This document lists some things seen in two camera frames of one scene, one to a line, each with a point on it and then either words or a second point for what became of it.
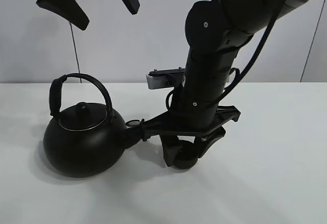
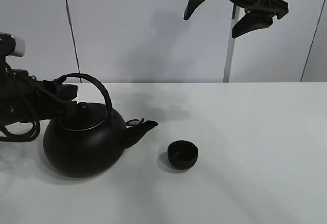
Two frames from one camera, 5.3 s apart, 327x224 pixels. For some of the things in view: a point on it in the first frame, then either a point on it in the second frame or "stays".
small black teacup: x=188 y=156 stays
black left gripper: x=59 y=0 -> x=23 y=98
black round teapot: x=82 y=141 stays
